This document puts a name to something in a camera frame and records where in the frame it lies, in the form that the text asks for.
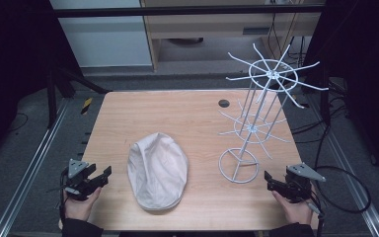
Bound hanging black cables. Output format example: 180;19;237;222
266;12;308;68

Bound black metal stand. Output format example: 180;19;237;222
44;63;113;130

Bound aluminium floor rail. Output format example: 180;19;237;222
305;93;379;237
0;98;71;237

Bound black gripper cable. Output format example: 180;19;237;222
307;165;372;237
58;167;69;225

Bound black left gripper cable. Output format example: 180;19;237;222
58;167;69;225

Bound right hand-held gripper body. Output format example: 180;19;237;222
283;163;327;202

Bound yellow black striped tape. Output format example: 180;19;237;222
80;97;94;116

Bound white cabinet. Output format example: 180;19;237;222
49;0;154;69

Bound black horizontal bar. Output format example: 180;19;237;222
53;4;326;19

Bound beige cap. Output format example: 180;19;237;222
126;131;190;212

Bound white wire rack stand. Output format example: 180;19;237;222
217;42;330;185

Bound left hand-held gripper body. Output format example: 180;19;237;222
62;158;99;201

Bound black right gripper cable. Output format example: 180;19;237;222
307;165;372;237

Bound person's left hand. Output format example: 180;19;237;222
63;186;103;222

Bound light wooden desk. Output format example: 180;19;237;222
139;0;326;72

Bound person's right hand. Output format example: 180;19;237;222
270;191;314;227

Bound black floor cables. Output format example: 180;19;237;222
290;78;347;145

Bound thin black floor cable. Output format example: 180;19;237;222
7;112;30;133

